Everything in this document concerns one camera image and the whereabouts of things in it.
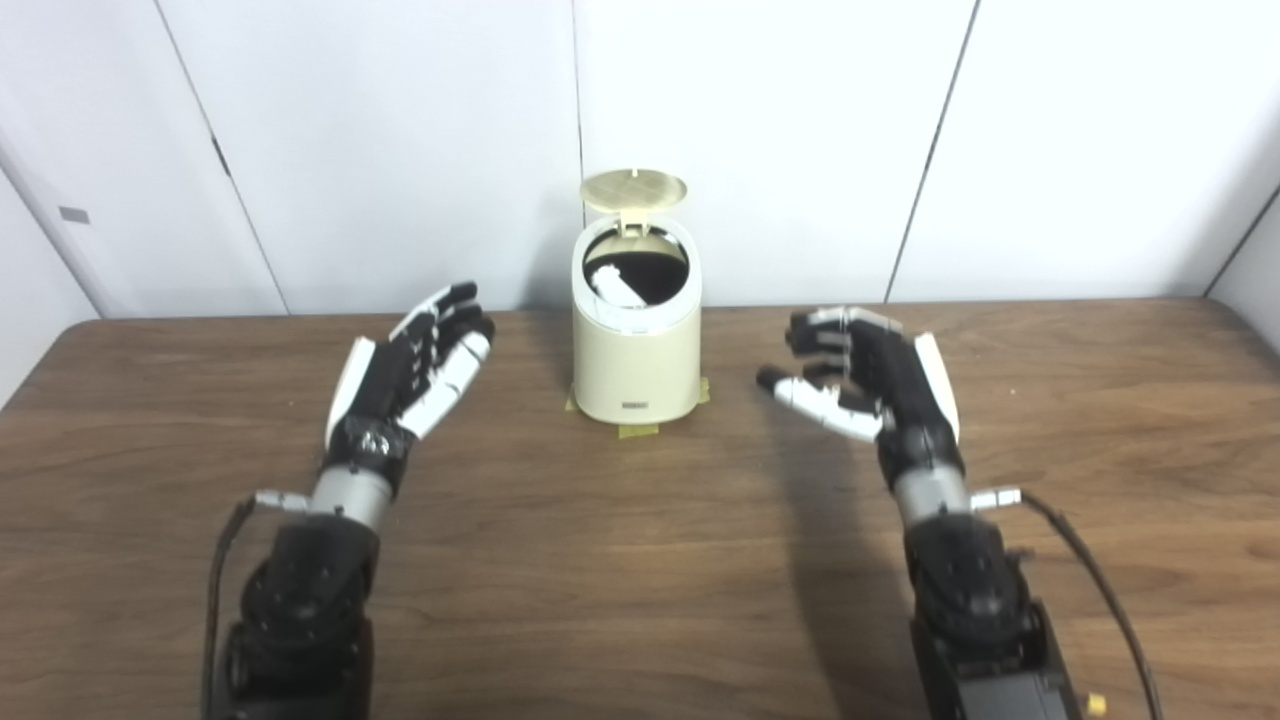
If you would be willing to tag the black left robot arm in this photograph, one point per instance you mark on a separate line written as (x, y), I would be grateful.
(305, 600)

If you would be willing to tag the cream round bin lid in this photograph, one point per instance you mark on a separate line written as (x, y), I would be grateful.
(633, 190)

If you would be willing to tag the small white plastic bottle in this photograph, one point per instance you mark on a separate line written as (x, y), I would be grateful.
(618, 288)

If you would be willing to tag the cream-colored cylindrical bin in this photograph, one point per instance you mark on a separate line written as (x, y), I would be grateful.
(637, 365)

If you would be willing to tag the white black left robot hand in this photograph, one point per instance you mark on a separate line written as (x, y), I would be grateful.
(385, 385)

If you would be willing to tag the small gray wall label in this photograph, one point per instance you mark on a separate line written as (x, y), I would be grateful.
(73, 215)

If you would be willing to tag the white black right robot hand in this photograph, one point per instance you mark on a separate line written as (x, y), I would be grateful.
(905, 390)

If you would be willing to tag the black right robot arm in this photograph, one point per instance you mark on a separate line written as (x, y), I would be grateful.
(970, 600)

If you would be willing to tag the black wall panel hinge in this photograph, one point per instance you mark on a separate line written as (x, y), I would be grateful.
(221, 158)

